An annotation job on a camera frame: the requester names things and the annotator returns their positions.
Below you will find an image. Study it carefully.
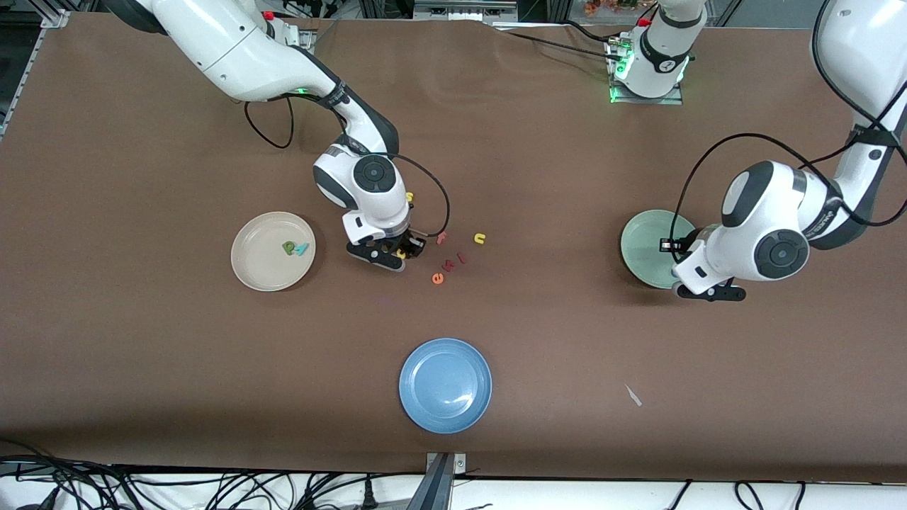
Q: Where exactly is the green plate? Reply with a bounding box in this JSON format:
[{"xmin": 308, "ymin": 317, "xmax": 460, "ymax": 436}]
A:
[{"xmin": 620, "ymin": 209, "xmax": 699, "ymax": 290}]

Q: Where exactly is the beige brown plate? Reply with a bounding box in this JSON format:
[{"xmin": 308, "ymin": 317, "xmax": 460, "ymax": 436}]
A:
[{"xmin": 231, "ymin": 211, "xmax": 317, "ymax": 292}]

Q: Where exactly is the blue plate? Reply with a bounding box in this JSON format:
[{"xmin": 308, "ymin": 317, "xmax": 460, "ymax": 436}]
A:
[{"xmin": 398, "ymin": 337, "xmax": 492, "ymax": 434}]

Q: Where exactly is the black equipment box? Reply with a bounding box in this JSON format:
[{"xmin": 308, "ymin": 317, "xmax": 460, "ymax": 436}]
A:
[{"xmin": 413, "ymin": 0, "xmax": 519, "ymax": 22}]

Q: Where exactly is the brown table cover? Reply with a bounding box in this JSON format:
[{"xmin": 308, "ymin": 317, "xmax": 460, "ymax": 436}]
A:
[{"xmin": 0, "ymin": 11, "xmax": 907, "ymax": 484}]

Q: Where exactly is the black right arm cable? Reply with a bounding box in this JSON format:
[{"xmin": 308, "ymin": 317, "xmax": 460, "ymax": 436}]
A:
[{"xmin": 244, "ymin": 96, "xmax": 451, "ymax": 239}]

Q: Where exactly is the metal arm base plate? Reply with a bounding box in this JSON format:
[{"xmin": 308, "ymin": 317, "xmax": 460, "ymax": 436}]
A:
[
  {"xmin": 273, "ymin": 21, "xmax": 316, "ymax": 96},
  {"xmin": 608, "ymin": 35, "xmax": 685, "ymax": 106}
]

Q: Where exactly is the black base cable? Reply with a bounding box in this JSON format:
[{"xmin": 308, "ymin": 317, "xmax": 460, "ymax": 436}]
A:
[{"xmin": 496, "ymin": 20, "xmax": 628, "ymax": 61}]

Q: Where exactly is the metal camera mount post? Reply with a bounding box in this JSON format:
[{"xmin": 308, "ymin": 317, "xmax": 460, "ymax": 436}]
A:
[{"xmin": 405, "ymin": 452, "xmax": 468, "ymax": 510}]

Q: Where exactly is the aluminium frame profile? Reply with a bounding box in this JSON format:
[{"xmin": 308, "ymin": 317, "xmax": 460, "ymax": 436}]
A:
[{"xmin": 0, "ymin": 0, "xmax": 72, "ymax": 135}]

